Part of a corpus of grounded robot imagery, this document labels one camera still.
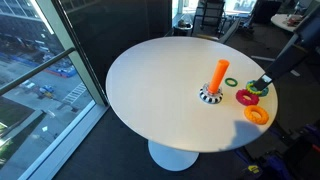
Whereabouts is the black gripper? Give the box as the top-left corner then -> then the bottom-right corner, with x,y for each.
254,43 -> 309,92

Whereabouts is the orange bumpy toy ring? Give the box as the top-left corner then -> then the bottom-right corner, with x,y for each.
243,104 -> 270,126

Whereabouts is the grey slanted board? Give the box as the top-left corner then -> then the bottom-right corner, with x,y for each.
218,18 -> 242,44

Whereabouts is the white background table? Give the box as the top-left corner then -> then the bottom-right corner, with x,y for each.
250,13 -> 303,78

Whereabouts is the reddish clutter pile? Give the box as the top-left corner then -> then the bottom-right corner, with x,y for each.
288,14 -> 304,28

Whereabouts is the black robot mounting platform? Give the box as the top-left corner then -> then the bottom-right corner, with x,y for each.
233,123 -> 320,180

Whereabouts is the blue black clamp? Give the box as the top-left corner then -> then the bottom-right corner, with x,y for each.
266,154 -> 294,180

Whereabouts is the yellow label tag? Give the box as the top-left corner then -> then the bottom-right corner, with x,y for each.
248,164 -> 261,175

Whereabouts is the black shelf cart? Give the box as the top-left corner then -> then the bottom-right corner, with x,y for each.
194,0 -> 228,38

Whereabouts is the white window sill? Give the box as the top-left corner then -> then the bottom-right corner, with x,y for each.
18,103 -> 109,180

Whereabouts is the grey window railing bar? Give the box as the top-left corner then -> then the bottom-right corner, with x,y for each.
0,47 -> 76,96

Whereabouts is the blue dotted toy ring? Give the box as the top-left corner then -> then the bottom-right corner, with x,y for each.
247,79 -> 270,98

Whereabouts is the yellow-green toothed toy ring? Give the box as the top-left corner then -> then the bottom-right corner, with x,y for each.
245,80 -> 264,96

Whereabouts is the red ribbed toy ring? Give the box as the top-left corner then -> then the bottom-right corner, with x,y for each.
235,88 -> 261,107

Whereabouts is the small green toy ring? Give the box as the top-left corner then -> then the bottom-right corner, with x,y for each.
224,77 -> 239,88

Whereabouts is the orange post striped base stacker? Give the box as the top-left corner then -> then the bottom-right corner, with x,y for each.
199,59 -> 231,105

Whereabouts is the white table pedestal base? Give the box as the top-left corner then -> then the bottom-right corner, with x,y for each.
148,139 -> 200,172

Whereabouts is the grey window frame post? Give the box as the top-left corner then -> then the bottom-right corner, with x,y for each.
34,0 -> 108,106

